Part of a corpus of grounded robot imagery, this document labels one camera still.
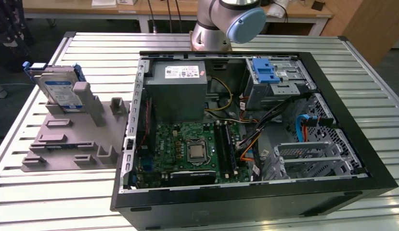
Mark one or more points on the hard disk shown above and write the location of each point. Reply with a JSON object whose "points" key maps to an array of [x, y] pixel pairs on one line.
{"points": [[59, 91]]}

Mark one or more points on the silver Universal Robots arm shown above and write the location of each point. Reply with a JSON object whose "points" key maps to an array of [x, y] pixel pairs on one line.
{"points": [[212, 36]]}

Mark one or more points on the grey power supply unit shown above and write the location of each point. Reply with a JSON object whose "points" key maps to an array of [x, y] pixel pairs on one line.
{"points": [[176, 101]]}

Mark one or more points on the green motherboard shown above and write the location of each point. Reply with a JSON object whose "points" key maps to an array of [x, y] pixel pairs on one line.
{"points": [[174, 144]]}

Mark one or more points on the silver CPU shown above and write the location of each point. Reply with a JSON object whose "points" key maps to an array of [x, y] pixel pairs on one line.
{"points": [[196, 152]]}

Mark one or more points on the black RAM stick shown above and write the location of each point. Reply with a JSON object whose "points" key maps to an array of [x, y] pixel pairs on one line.
{"points": [[231, 154]]}

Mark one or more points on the metal optical drive cage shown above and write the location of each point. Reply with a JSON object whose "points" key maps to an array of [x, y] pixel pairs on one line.
{"points": [[261, 93]]}

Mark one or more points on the black graphics card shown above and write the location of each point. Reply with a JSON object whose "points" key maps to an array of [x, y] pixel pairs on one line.
{"points": [[192, 176]]}

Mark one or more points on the blue plastic latch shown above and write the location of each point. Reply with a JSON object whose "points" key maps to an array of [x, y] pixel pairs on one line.
{"points": [[262, 69]]}

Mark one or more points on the black open PC case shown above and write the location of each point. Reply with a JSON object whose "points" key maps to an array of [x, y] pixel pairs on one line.
{"points": [[218, 207]]}

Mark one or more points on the grey parts rack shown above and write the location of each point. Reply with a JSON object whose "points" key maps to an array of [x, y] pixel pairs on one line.
{"points": [[74, 144]]}

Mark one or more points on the small white box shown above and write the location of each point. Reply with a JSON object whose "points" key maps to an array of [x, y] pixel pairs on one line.
{"points": [[127, 2]]}

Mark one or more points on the wooden desk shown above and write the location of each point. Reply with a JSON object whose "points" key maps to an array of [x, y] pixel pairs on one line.
{"points": [[90, 10]]}

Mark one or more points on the small dark box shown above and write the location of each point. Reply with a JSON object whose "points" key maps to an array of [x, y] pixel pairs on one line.
{"points": [[319, 5]]}

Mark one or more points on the person in dark floral clothes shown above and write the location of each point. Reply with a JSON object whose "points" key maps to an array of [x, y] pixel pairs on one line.
{"points": [[10, 24]]}

